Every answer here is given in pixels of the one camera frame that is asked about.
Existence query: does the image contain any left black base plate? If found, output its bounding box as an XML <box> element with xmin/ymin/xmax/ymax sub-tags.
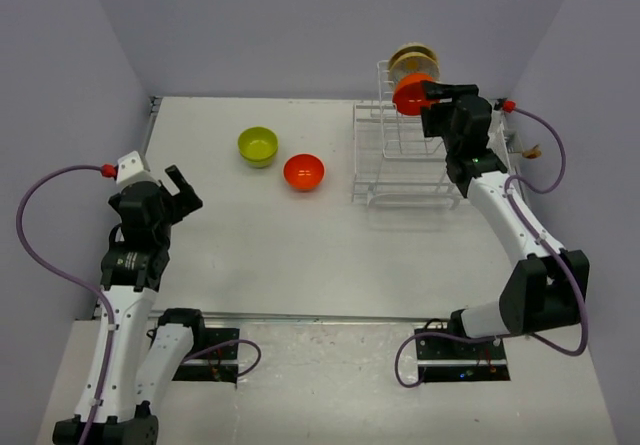
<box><xmin>173</xmin><ymin>328</ymin><xmax>240</xmax><ymax>384</ymax></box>

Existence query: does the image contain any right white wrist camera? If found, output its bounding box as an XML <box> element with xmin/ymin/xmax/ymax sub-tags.
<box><xmin>488</xmin><ymin>110</ymin><xmax>507</xmax><ymax>153</ymax></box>

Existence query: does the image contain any aluminium table edge rail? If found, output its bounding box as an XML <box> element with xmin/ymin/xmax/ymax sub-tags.
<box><xmin>137</xmin><ymin>96</ymin><xmax>163</xmax><ymax>156</ymax></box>

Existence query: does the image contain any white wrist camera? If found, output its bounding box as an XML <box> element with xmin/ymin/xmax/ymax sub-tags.
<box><xmin>488</xmin><ymin>110</ymin><xmax>507</xmax><ymax>153</ymax></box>
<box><xmin>116</xmin><ymin>151</ymin><xmax>153</xmax><ymax>189</ymax></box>

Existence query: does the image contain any small brown object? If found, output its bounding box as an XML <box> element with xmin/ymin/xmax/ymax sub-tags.
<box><xmin>521</xmin><ymin>145</ymin><xmax>542</xmax><ymax>160</ymax></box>

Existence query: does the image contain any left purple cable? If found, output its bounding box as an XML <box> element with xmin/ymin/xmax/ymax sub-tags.
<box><xmin>17</xmin><ymin>164</ymin><xmax>119</xmax><ymax>445</ymax></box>

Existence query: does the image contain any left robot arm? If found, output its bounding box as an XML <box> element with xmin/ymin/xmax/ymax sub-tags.
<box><xmin>52</xmin><ymin>164</ymin><xmax>208</xmax><ymax>444</ymax></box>

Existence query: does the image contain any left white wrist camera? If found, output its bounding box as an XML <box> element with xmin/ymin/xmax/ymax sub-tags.
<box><xmin>116</xmin><ymin>151</ymin><xmax>153</xmax><ymax>189</ymax></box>

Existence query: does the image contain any lime green bowl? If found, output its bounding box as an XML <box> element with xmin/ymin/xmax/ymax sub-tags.
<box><xmin>239</xmin><ymin>142</ymin><xmax>278</xmax><ymax>169</ymax></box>
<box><xmin>237</xmin><ymin>127</ymin><xmax>279</xmax><ymax>162</ymax></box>

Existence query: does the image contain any orange bowl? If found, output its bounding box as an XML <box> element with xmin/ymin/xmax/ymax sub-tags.
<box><xmin>283</xmin><ymin>154</ymin><xmax>325</xmax><ymax>192</ymax></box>
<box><xmin>392</xmin><ymin>73</ymin><xmax>438</xmax><ymax>116</ymax></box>

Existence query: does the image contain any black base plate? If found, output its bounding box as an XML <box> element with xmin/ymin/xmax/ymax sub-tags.
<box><xmin>173</xmin><ymin>328</ymin><xmax>240</xmax><ymax>384</ymax></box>
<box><xmin>415</xmin><ymin>338</ymin><xmax>511</xmax><ymax>383</ymax></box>

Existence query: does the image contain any patterned white bowl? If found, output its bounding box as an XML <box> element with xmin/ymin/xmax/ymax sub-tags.
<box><xmin>388</xmin><ymin>52</ymin><xmax>440</xmax><ymax>85</ymax></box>

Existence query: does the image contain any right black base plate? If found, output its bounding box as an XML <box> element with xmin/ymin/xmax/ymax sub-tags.
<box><xmin>415</xmin><ymin>338</ymin><xmax>511</xmax><ymax>383</ymax></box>

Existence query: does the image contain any white wire dish rack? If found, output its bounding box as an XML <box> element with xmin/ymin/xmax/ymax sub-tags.
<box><xmin>352</xmin><ymin>59</ymin><xmax>461</xmax><ymax>209</ymax></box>

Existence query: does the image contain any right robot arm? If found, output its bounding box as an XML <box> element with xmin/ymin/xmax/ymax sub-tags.
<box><xmin>420</xmin><ymin>80</ymin><xmax>590</xmax><ymax>358</ymax></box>

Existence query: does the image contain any tan rear bowl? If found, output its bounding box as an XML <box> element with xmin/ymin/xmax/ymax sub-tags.
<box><xmin>388</xmin><ymin>42</ymin><xmax>439</xmax><ymax>66</ymax></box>

